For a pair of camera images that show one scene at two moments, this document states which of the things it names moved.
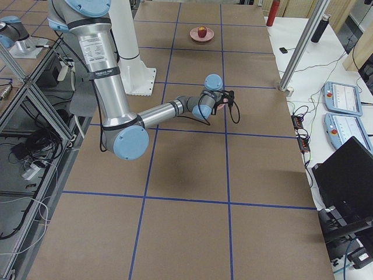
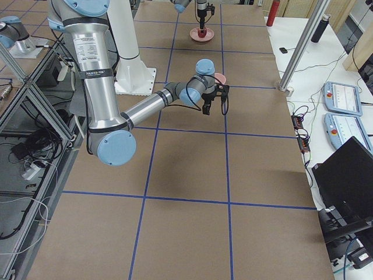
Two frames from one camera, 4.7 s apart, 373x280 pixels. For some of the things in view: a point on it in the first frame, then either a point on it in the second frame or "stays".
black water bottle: (320, 28) stays
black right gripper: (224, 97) → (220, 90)
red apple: (202, 32) stays
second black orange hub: (304, 144) stays
